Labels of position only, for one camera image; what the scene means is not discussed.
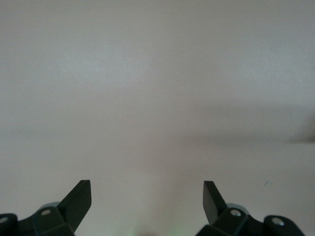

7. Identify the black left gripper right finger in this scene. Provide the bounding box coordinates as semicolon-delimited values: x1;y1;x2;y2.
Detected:
196;181;306;236

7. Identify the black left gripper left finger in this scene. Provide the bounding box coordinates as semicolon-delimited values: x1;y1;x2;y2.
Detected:
0;180;92;236

